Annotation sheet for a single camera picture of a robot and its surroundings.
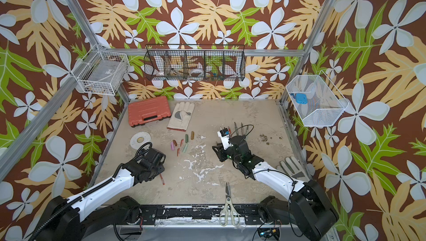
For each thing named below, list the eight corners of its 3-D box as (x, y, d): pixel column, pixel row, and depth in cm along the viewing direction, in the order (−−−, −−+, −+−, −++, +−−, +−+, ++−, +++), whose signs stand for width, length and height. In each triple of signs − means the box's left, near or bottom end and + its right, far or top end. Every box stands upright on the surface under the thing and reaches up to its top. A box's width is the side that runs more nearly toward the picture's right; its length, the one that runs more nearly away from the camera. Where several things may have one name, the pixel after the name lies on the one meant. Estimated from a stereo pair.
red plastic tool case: (132, 128, 107) (128, 124, 103) (130, 108, 118) (127, 103, 114) (172, 117, 113) (171, 112, 109) (167, 98, 124) (165, 93, 120)
